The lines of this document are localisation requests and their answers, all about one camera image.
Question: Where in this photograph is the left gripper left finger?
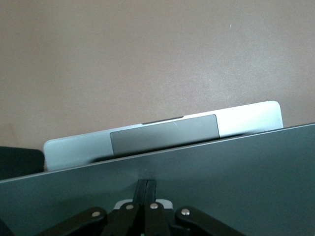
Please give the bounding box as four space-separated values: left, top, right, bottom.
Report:
41 180 148 236

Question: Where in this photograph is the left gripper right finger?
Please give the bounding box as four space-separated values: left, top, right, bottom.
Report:
145 180 237 236

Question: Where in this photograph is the silver laptop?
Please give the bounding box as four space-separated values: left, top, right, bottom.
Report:
0 100 315 236

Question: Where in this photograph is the black mouse pad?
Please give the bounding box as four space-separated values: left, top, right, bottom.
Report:
0 146 45 182

